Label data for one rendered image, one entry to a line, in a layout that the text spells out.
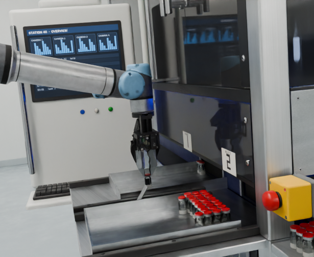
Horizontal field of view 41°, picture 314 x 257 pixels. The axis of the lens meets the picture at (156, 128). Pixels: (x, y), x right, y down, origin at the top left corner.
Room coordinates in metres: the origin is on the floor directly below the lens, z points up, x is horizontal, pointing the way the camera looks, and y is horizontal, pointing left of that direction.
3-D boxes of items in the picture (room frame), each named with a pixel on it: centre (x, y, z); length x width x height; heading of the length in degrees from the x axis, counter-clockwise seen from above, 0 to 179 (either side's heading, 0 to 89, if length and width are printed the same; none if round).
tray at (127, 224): (1.00, 0.02, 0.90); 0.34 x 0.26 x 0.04; 103
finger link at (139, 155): (1.32, 0.06, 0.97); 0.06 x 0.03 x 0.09; 13
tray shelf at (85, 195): (1.18, 0.02, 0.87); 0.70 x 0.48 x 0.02; 13
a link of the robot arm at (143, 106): (1.33, 0.04, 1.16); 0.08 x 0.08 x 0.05
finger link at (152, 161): (1.33, 0.02, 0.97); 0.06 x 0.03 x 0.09; 13
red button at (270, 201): (0.80, -0.22, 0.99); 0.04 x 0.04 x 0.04; 13
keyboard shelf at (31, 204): (1.68, 0.32, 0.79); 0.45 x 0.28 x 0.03; 100
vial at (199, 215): (0.94, -0.08, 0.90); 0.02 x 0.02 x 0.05
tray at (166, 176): (1.36, -0.01, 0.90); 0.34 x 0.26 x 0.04; 103
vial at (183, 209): (1.07, -0.05, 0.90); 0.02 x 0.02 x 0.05
